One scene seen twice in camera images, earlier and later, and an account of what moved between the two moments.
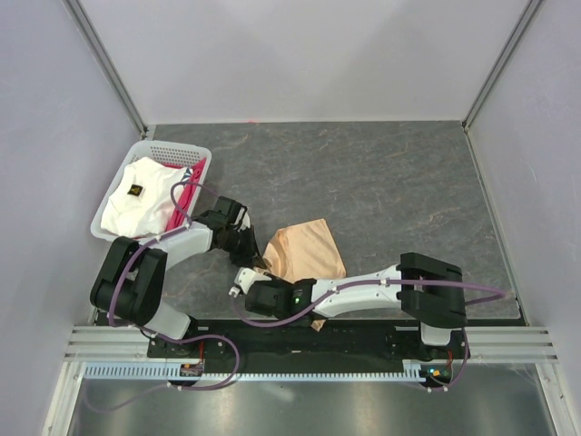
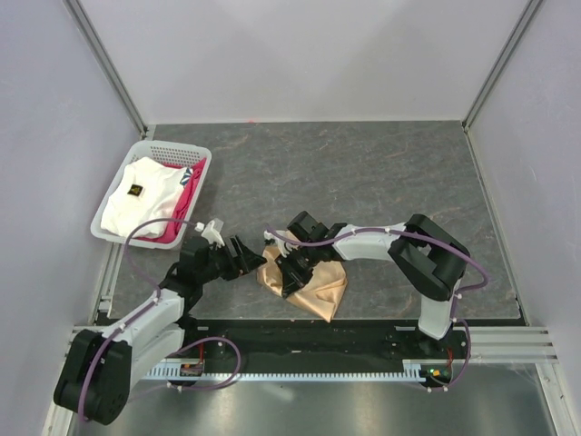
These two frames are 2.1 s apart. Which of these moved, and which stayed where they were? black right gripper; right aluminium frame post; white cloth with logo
Moved: black right gripper
Stayed: right aluminium frame post; white cloth with logo
